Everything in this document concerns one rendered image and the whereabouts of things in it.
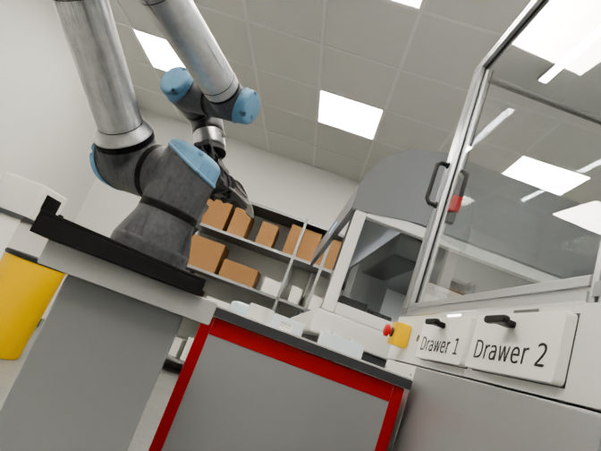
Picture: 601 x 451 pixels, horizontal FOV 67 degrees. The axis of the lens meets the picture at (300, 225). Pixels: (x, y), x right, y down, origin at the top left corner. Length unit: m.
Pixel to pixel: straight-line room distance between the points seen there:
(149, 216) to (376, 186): 1.37
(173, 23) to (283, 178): 4.90
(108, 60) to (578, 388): 0.89
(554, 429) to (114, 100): 0.88
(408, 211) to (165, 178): 1.38
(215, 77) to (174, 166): 0.19
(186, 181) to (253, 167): 4.88
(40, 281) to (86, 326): 2.60
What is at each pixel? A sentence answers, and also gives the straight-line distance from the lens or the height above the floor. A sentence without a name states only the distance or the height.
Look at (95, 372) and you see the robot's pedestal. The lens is 0.83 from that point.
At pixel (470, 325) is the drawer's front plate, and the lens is 1.06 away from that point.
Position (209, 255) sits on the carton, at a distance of 5.05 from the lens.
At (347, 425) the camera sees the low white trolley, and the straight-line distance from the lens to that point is 1.26.
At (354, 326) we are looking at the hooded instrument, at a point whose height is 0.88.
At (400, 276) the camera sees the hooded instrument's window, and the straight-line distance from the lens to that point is 2.03.
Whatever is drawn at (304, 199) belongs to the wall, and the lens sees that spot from 5.57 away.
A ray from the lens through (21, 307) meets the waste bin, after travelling 3.43.
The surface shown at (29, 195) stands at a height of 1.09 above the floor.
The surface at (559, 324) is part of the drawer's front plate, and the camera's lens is 0.80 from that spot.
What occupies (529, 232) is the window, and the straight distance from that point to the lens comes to 1.05.
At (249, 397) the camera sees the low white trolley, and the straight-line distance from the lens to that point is 1.23.
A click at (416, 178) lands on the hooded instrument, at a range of 2.13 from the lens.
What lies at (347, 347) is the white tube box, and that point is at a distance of 1.33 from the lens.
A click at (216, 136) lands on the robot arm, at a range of 1.09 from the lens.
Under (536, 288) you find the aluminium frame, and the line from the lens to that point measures 0.91.
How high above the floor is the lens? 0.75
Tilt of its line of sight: 14 degrees up
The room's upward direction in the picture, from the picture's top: 21 degrees clockwise
